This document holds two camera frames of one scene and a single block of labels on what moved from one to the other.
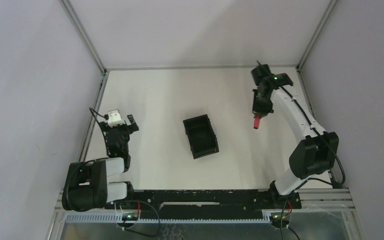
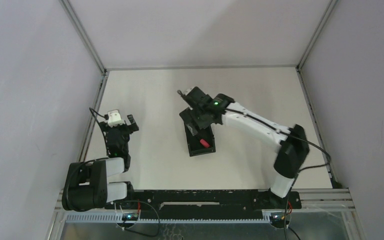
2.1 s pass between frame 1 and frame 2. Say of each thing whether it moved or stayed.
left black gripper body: stayed
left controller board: stayed
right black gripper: moved
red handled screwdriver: moved
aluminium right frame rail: stayed
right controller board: stayed
